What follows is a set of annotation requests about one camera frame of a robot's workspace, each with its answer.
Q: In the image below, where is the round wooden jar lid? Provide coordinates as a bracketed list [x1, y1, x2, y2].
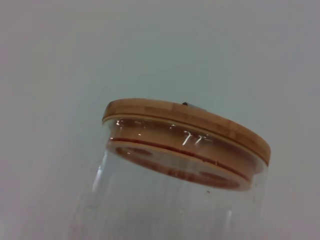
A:
[101, 97, 272, 194]

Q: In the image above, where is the clear glass dispenser jar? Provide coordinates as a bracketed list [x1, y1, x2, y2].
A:
[66, 116, 277, 240]

